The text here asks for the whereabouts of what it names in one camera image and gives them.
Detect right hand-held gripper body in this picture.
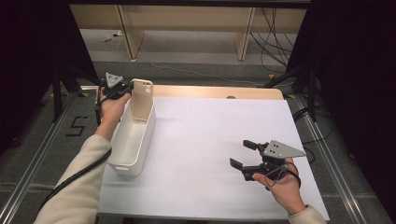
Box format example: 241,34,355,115
242,139,307,182

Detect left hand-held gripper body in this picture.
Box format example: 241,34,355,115
99,72,129,101

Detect beige phone case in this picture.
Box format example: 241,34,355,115
130,77,154,122

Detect white plastic storage bin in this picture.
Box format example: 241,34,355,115
106,97,157,179

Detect person's left hand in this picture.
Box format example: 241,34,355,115
94,92,132,142

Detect person's right hand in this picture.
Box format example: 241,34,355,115
251,158,307,216

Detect white table sheet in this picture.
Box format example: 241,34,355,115
97,95,331,221

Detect black metal stand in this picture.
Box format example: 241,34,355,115
50,62,118,122
262,64,318,122

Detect beige wooden desk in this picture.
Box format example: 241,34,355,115
70,4,307,62

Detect black curtain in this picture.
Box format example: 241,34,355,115
286,0,396,213
0,0,101,153

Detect black floor cables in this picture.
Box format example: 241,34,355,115
292,105,331,162

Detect aluminium floor rail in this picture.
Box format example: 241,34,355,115
0,92,78,224
295,92,372,224

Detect black frame bar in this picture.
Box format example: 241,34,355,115
68,0,312,9

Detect bundle of black cables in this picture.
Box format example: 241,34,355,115
250,7,295,74

